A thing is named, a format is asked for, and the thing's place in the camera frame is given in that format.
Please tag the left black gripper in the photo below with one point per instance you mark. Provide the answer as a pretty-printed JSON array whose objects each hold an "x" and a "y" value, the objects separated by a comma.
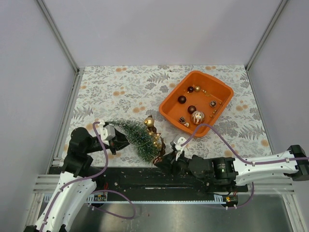
[{"x": 119, "y": 141}]

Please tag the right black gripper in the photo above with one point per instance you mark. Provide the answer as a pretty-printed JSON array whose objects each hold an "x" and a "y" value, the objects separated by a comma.
[{"x": 166, "y": 166}]

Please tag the small green christmas tree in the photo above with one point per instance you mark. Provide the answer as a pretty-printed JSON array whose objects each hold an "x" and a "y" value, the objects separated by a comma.
[{"x": 138, "y": 137}]

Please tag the glittery gold bauble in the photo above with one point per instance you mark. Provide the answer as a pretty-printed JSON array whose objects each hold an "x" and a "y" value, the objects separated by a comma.
[{"x": 149, "y": 122}]

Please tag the orange plastic bin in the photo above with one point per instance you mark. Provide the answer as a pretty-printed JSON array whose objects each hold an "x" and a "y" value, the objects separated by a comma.
[{"x": 212, "y": 89}]

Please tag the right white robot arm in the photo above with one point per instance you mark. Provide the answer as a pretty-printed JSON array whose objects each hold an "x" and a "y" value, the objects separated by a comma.
[{"x": 227, "y": 174}]

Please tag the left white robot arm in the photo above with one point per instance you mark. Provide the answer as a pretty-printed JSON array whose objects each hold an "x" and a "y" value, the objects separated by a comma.
[{"x": 78, "y": 178}]

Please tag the small pine cone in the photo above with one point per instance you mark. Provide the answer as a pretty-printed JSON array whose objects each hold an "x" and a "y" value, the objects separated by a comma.
[{"x": 182, "y": 120}]

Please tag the large striped gold bauble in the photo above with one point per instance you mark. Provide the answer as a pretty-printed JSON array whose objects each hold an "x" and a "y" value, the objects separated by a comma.
[{"x": 197, "y": 117}]

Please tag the dark brown bauble lower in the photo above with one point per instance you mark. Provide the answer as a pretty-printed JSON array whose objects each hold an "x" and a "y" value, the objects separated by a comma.
[{"x": 191, "y": 109}]

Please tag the gold pine cone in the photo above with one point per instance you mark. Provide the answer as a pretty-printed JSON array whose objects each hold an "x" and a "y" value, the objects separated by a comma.
[{"x": 213, "y": 104}]

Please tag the small dark brown bauble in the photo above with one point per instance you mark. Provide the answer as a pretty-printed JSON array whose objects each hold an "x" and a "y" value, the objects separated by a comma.
[{"x": 190, "y": 89}]

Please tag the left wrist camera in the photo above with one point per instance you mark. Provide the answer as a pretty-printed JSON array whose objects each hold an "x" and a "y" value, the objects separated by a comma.
[{"x": 106, "y": 132}]

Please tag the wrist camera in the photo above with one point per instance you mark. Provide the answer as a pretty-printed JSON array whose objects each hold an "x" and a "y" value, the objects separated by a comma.
[
  {"x": 106, "y": 132},
  {"x": 177, "y": 146}
]

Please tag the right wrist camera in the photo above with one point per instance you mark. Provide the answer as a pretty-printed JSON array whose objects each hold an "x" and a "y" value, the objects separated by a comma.
[{"x": 177, "y": 146}]

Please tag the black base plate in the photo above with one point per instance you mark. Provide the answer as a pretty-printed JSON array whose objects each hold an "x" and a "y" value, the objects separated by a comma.
[{"x": 154, "y": 185}]

